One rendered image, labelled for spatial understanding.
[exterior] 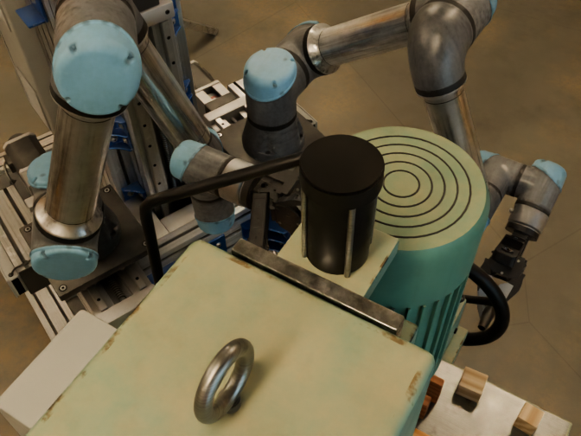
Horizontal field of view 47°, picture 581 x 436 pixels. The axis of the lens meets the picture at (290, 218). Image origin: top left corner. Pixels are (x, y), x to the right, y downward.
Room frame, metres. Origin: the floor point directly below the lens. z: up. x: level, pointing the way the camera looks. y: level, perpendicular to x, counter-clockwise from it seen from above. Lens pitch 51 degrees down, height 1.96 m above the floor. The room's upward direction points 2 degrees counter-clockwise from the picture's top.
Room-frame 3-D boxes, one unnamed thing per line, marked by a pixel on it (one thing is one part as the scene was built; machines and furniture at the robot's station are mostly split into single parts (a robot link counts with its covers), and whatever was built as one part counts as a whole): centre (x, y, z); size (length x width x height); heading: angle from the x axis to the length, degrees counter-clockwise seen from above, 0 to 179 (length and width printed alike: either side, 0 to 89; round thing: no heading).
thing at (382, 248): (0.32, -0.03, 1.54); 0.08 x 0.08 x 0.17; 57
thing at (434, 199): (0.44, -0.11, 1.32); 0.18 x 0.18 x 0.31
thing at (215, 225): (0.84, 0.15, 1.00); 0.11 x 0.08 x 0.11; 10
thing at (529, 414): (0.42, -0.37, 0.92); 0.03 x 0.03 x 0.04; 52
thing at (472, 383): (0.48, -0.29, 0.92); 0.04 x 0.04 x 0.03; 61
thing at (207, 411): (0.20, 0.05, 1.55); 0.06 x 0.02 x 0.07; 147
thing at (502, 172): (1.00, -0.45, 0.86); 0.11 x 0.11 x 0.08; 57
